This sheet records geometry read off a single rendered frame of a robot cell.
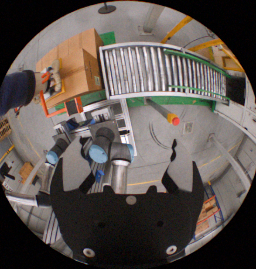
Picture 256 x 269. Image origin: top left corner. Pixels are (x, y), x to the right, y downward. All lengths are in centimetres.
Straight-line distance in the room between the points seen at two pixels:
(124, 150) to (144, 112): 129
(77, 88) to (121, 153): 59
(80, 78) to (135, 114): 124
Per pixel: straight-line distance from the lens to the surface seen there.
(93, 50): 125
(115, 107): 143
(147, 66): 111
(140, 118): 172
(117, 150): 48
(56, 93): 72
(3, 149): 985
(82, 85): 74
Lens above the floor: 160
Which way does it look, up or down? 59 degrees down
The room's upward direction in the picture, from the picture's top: 179 degrees counter-clockwise
